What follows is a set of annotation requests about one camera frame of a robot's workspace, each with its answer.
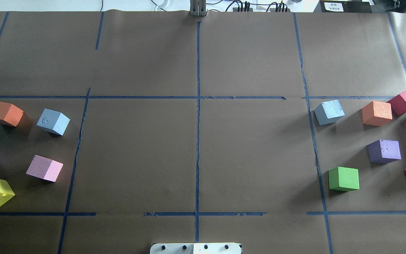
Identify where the pink foam block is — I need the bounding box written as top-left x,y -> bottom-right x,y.
26,155 -> 63,182

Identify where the green foam block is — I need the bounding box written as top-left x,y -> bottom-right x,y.
328,166 -> 360,192

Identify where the light blue foam block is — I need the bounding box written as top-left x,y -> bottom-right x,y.
36,108 -> 70,136
314,100 -> 345,125

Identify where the left orange foam block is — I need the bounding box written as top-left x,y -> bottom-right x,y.
0,101 -> 24,127

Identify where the far dark red foam block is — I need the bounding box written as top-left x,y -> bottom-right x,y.
388,90 -> 406,116

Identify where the right purple foam block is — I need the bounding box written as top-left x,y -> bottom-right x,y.
367,139 -> 401,164

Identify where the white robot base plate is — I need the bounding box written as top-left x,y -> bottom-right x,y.
149,242 -> 243,254

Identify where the black power strip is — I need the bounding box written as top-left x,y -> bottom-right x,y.
247,4 -> 291,13

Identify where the aluminium frame post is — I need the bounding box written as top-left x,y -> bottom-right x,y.
190,0 -> 207,17

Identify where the orange foam block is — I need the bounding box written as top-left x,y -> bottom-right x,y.
0,101 -> 24,127
362,100 -> 393,127

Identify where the right orange foam block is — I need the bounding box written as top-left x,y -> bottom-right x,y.
362,100 -> 393,127

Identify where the black box with label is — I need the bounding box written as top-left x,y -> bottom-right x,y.
314,0 -> 372,13

